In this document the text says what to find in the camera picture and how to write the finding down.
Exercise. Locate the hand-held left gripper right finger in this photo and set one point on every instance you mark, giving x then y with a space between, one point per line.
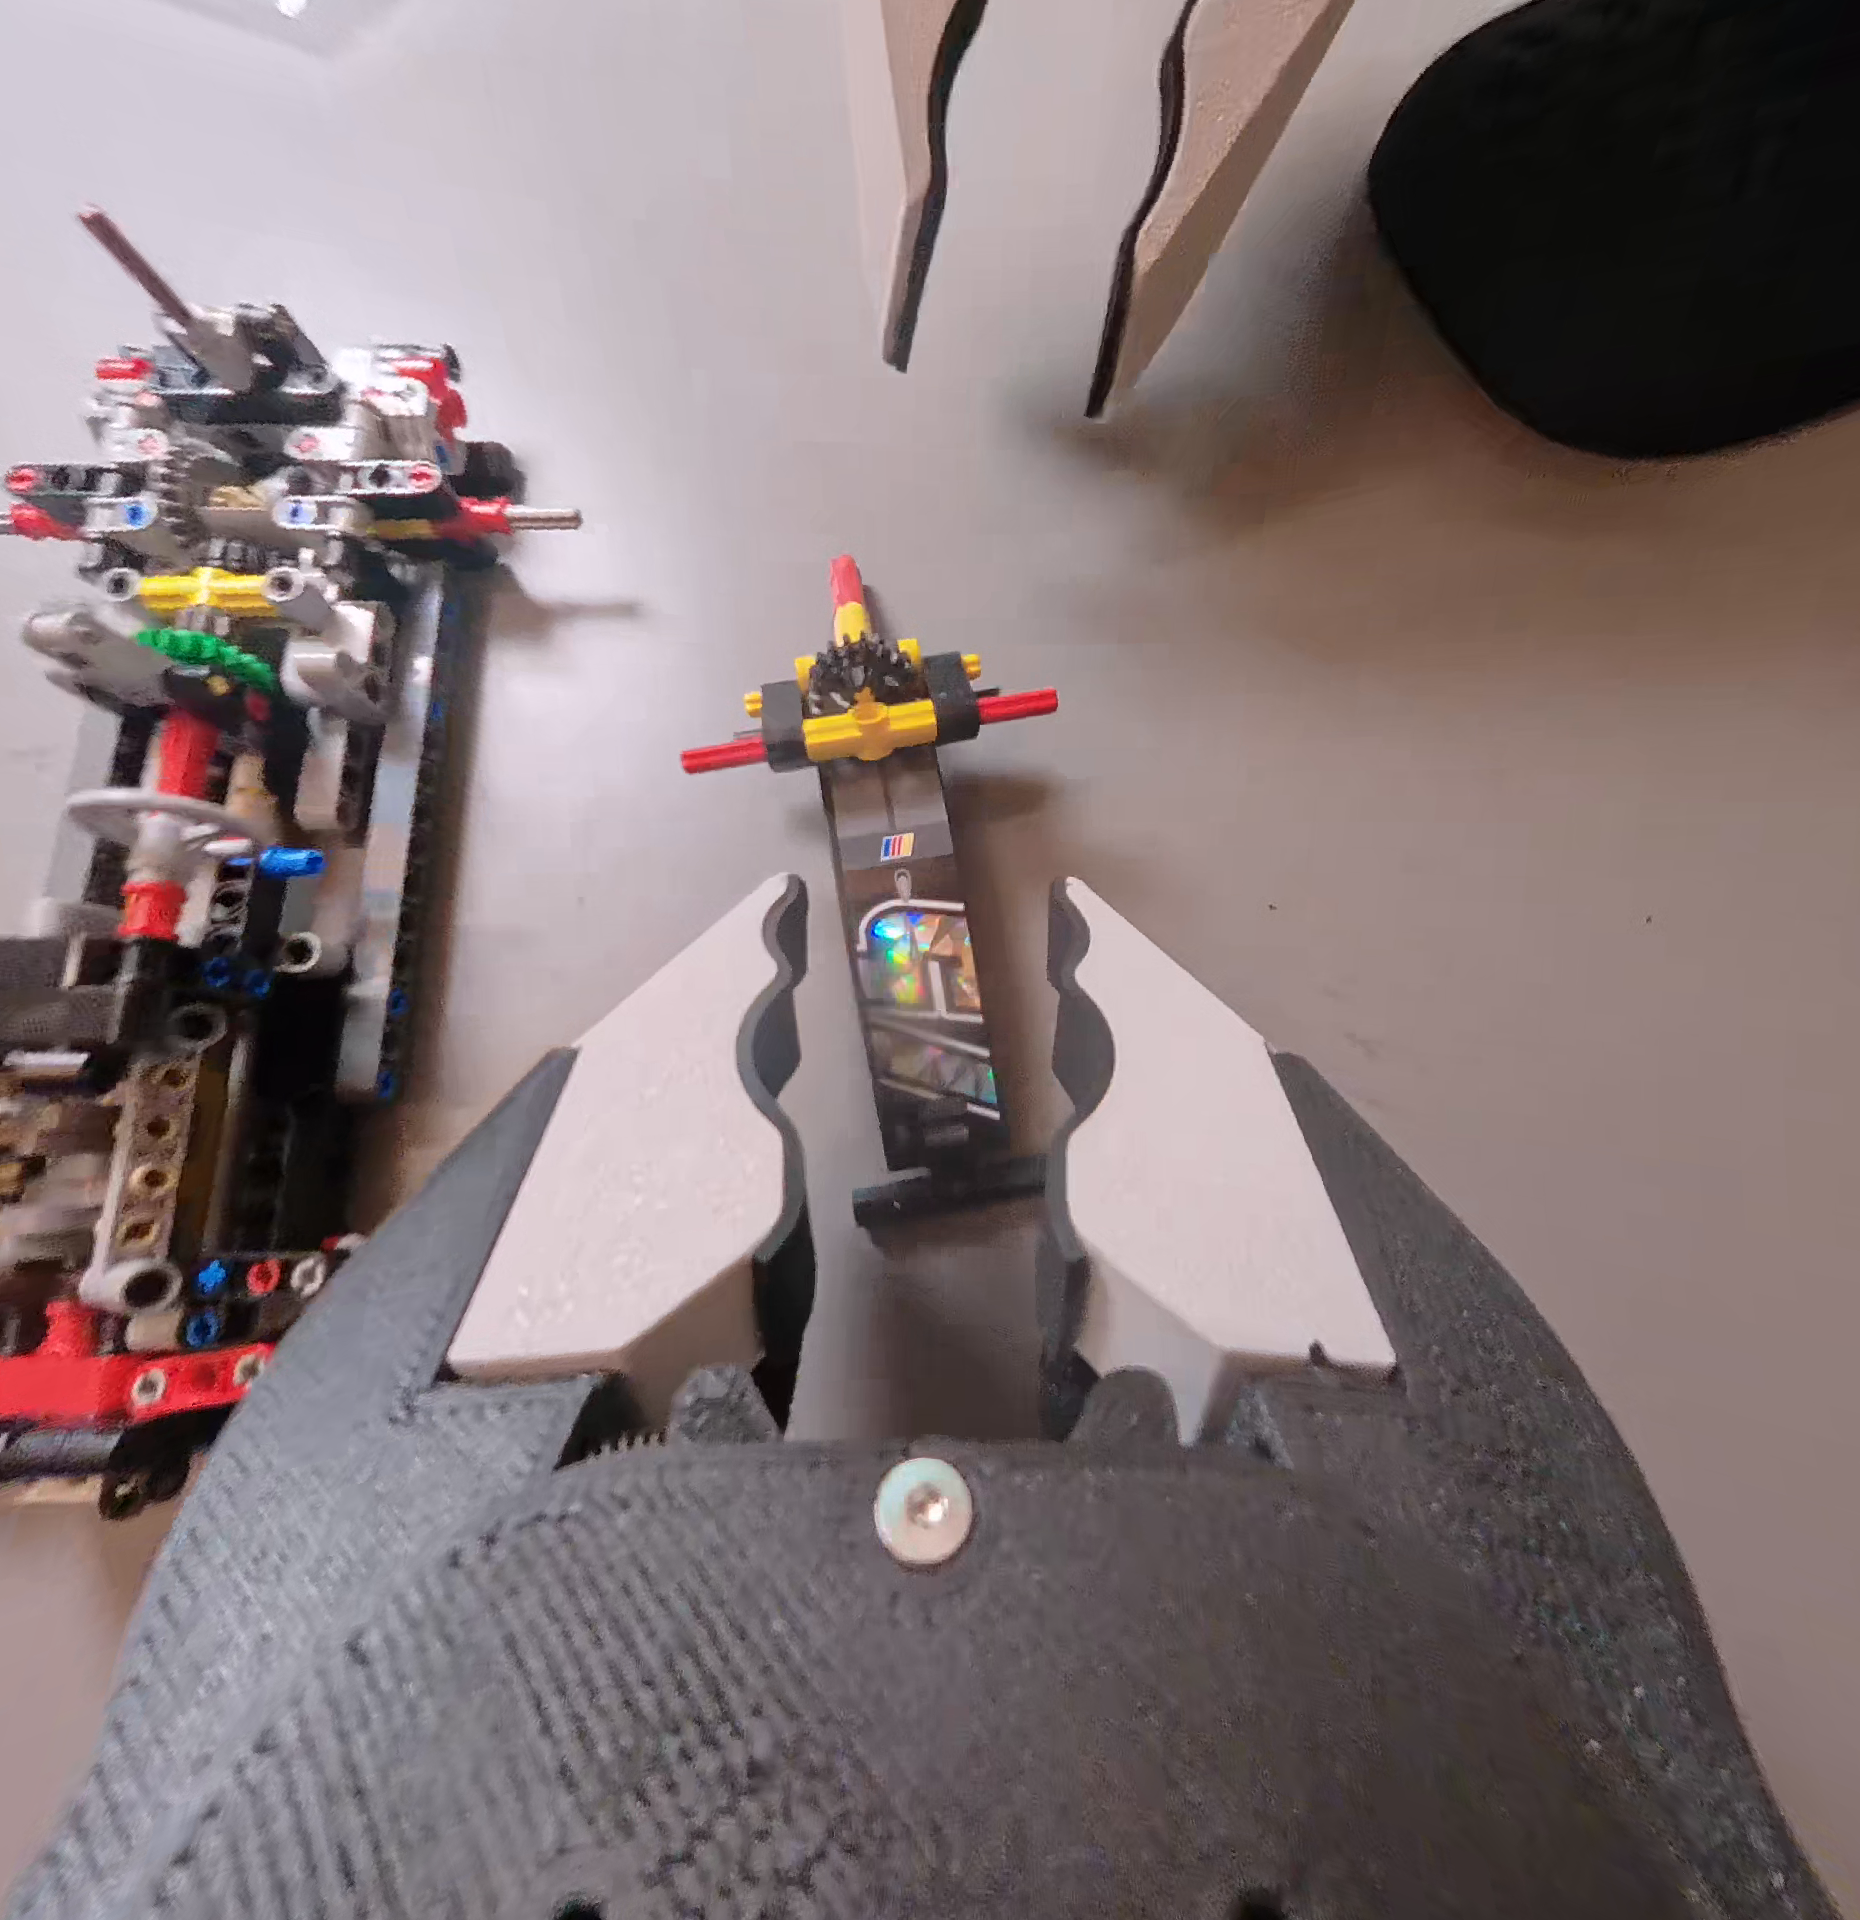
1214 1199

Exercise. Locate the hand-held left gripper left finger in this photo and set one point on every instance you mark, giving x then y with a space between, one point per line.
641 1185

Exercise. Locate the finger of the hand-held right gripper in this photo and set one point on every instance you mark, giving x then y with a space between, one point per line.
913 149
1246 122

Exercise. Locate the black yellow lego wing assembly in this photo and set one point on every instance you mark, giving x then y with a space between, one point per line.
897 814

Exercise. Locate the lego car chassis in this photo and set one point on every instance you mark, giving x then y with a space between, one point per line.
168 1052

